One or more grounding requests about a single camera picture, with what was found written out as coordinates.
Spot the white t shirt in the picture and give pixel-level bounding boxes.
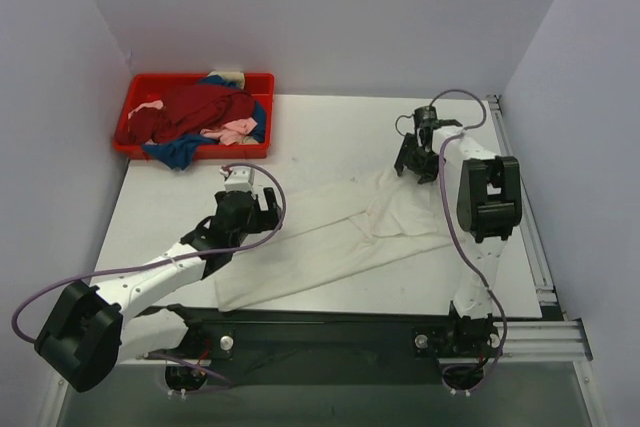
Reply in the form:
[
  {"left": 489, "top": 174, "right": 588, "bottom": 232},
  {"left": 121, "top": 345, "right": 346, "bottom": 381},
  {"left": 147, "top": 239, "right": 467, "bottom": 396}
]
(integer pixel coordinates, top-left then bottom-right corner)
[{"left": 214, "top": 169, "right": 451, "bottom": 311}]

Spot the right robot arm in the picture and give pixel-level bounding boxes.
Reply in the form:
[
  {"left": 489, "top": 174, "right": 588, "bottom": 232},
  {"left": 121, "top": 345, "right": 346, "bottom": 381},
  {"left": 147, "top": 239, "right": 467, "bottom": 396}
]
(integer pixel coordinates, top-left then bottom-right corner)
[{"left": 394, "top": 106, "right": 522, "bottom": 320}]

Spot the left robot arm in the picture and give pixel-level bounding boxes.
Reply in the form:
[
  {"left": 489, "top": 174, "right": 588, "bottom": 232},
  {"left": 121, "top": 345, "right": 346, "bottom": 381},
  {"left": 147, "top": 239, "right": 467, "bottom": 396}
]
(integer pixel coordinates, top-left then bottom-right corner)
[{"left": 34, "top": 187, "right": 286, "bottom": 392}]

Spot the blue garment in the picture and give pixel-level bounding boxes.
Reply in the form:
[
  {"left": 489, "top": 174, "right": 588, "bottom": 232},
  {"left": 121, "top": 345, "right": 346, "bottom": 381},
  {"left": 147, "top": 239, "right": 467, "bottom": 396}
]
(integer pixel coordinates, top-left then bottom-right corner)
[{"left": 140, "top": 74, "right": 274, "bottom": 170}]

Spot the dark red garment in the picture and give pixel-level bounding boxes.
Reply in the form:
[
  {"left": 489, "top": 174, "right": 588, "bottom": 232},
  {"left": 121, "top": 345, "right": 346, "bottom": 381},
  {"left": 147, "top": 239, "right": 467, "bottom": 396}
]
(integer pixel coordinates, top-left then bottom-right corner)
[{"left": 115, "top": 84, "right": 255, "bottom": 144}]

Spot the beige garment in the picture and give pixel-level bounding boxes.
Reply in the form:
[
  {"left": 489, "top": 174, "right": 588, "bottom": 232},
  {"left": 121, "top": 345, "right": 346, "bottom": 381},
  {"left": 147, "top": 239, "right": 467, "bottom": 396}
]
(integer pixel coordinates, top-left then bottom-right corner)
[{"left": 207, "top": 71, "right": 246, "bottom": 89}]

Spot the red plastic bin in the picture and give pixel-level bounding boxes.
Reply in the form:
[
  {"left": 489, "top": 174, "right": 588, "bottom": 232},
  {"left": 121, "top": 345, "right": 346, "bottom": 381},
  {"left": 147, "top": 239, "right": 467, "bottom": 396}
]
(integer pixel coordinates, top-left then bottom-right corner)
[{"left": 113, "top": 72, "right": 275, "bottom": 169}]

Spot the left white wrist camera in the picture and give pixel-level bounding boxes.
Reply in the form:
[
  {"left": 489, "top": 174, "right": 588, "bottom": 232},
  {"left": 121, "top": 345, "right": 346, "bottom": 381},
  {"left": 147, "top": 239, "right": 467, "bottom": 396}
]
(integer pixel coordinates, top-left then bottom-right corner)
[{"left": 220, "top": 167, "right": 255, "bottom": 194}]

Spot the aluminium side rail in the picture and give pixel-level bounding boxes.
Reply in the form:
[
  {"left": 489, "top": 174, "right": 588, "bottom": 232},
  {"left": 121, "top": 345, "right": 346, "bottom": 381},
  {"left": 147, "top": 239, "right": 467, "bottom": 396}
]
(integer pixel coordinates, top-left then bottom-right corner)
[{"left": 487, "top": 95, "right": 559, "bottom": 306}]

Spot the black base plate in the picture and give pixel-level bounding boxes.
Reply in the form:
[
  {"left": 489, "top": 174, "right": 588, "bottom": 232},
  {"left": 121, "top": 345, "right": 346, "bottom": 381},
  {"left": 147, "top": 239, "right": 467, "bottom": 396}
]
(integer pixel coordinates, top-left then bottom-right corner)
[{"left": 159, "top": 305, "right": 505, "bottom": 394}]

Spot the aluminium front rail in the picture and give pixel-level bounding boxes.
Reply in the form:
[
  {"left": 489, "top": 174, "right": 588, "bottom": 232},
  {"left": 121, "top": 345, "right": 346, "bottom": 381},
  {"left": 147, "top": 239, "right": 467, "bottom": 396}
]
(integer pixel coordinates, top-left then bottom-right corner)
[{"left": 53, "top": 319, "right": 594, "bottom": 366}]

